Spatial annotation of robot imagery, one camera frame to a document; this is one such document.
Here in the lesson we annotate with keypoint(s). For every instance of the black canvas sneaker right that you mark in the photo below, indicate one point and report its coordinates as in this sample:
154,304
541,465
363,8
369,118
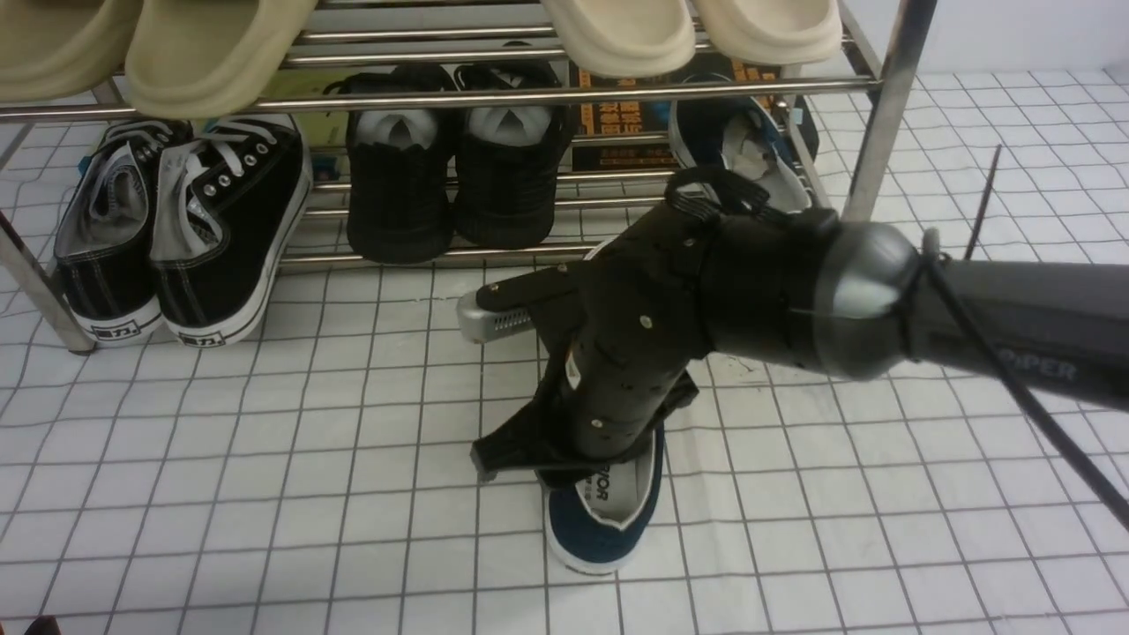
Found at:
227,203

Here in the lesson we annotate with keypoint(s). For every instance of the black cloth shoe right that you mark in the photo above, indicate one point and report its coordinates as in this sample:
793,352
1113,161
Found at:
507,165

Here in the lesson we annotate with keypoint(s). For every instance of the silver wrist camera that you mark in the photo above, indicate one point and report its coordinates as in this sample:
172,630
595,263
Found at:
546,301

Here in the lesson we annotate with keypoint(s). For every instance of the olive green slipper far left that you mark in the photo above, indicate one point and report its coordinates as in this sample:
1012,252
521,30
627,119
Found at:
56,49

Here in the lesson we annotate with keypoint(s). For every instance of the navy slip-on shoe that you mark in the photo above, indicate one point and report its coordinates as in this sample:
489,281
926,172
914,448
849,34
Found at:
594,526
736,133

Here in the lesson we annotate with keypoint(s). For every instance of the black canvas sneaker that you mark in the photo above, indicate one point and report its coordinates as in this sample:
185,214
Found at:
227,203
103,240

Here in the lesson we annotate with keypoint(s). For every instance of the olive green slipper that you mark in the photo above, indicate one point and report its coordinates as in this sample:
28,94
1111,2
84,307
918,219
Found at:
56,49
202,59

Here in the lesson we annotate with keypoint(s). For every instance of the beige slipper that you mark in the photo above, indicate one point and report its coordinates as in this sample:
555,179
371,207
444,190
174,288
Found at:
775,33
624,39

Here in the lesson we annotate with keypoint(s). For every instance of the black cloth shoe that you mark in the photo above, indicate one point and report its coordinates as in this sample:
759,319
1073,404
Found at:
507,165
398,170

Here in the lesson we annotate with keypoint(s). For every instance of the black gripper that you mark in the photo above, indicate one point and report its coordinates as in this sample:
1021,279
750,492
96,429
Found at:
672,288

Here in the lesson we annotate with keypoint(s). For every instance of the black cloth shoe left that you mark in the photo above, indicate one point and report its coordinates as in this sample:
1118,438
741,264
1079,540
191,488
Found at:
398,170

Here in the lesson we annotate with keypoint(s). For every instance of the metal shoe rack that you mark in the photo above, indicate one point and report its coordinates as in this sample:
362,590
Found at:
888,89

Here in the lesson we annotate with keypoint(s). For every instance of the white grid floor cloth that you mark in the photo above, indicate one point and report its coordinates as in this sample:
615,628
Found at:
315,479

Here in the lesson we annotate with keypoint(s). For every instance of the black canvas sneaker left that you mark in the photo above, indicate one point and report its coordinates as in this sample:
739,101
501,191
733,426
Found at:
103,240

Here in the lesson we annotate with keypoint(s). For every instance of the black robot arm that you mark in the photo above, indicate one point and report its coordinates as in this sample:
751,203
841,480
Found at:
879,301

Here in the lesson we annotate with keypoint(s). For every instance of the beige slipper far right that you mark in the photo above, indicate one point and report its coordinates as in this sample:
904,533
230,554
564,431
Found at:
775,33

